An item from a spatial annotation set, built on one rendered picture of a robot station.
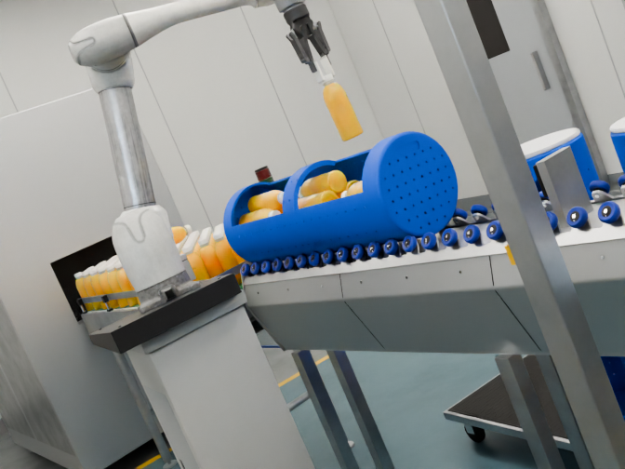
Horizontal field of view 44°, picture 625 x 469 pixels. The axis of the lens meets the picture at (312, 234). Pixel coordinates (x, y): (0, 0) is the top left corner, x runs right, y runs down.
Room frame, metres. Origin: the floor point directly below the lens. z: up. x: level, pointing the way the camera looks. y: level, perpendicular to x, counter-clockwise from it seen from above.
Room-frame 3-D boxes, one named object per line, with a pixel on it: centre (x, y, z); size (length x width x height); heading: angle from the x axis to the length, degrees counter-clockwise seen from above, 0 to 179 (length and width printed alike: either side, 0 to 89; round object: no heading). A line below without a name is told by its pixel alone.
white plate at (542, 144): (2.25, -0.70, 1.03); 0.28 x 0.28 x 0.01
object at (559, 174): (1.67, -0.55, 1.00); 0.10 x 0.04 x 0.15; 123
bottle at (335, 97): (2.41, -0.23, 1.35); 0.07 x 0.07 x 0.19
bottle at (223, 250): (2.91, 0.33, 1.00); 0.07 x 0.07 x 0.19
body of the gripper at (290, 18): (2.40, -0.22, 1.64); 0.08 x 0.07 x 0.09; 125
